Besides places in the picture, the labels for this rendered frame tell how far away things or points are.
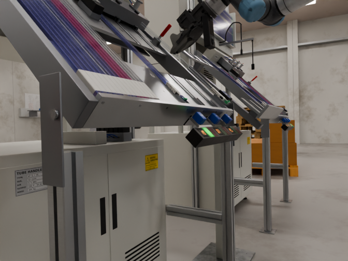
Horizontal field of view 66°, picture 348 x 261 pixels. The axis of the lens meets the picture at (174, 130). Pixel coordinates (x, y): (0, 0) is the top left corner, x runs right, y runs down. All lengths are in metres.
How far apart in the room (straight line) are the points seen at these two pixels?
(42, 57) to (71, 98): 0.11
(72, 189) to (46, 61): 0.23
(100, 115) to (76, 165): 0.10
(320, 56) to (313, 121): 2.07
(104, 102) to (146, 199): 0.69
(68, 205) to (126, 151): 0.56
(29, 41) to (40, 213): 0.43
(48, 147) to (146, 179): 0.69
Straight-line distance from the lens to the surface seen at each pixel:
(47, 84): 0.45
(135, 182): 1.04
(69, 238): 0.47
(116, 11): 1.12
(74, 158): 0.45
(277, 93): 9.67
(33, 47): 0.58
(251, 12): 0.93
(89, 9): 0.97
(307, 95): 9.63
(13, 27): 0.64
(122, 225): 1.02
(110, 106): 0.49
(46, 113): 0.45
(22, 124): 12.47
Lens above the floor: 0.68
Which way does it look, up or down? 1 degrees down
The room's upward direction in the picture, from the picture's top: 1 degrees counter-clockwise
